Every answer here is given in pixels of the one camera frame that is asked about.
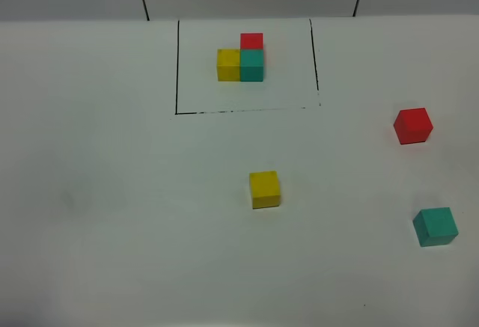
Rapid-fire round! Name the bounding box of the template green cube block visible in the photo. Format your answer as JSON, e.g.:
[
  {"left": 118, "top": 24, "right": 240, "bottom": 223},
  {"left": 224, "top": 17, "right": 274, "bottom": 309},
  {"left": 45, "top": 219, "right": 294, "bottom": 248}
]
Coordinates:
[{"left": 240, "top": 49, "right": 264, "bottom": 82}]

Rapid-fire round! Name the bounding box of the template yellow cube block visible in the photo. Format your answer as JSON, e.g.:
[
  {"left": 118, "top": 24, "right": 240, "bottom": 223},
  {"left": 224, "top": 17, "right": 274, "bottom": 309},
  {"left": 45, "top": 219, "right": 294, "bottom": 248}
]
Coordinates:
[{"left": 216, "top": 49, "right": 241, "bottom": 82}]

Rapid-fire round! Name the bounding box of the template red cube block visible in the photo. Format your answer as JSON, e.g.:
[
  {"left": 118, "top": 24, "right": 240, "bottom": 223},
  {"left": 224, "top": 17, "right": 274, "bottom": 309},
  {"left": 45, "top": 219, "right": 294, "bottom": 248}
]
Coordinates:
[{"left": 240, "top": 33, "right": 263, "bottom": 50}]

